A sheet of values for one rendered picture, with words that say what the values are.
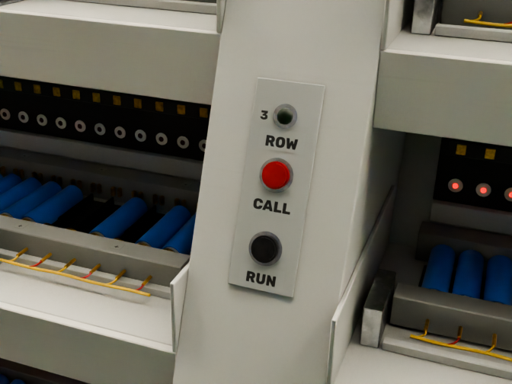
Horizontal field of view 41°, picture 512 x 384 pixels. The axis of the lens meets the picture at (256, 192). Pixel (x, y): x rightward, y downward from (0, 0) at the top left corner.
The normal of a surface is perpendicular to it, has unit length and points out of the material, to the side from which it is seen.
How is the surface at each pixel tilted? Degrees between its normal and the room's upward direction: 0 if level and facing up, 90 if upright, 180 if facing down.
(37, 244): 111
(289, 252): 90
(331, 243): 90
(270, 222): 90
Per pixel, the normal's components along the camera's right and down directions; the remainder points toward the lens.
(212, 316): -0.31, 0.04
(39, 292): 0.02, -0.90
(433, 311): -0.34, 0.40
